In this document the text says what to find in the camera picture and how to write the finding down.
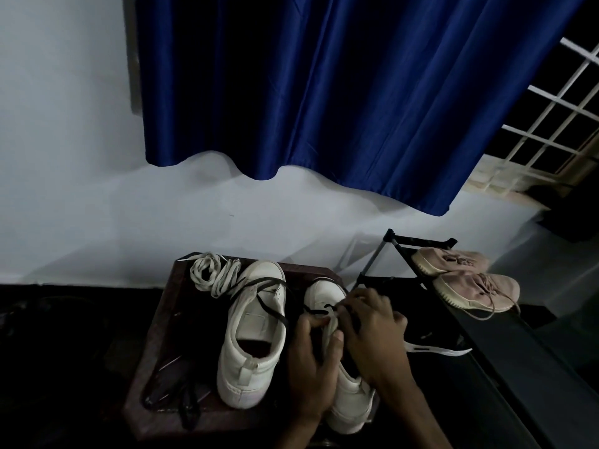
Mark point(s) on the person's left hand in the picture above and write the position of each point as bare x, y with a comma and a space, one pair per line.
309, 378

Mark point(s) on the dark brown plastic stool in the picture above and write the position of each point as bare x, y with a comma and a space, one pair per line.
187, 317

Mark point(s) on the person's right hand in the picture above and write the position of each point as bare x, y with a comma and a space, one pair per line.
379, 346

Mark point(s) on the white window grille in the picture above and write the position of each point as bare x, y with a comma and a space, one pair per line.
547, 126

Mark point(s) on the blue curtain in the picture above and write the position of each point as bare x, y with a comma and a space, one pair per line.
571, 210
351, 79

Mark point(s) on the black sneaker white sole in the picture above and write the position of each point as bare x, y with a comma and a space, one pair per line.
440, 351

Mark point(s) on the person's right forearm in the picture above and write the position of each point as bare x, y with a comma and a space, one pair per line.
416, 420

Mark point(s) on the pink sneaker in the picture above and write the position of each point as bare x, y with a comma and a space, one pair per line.
435, 264
468, 294

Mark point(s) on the black shoe rack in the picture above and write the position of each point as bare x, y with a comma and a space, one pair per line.
524, 369

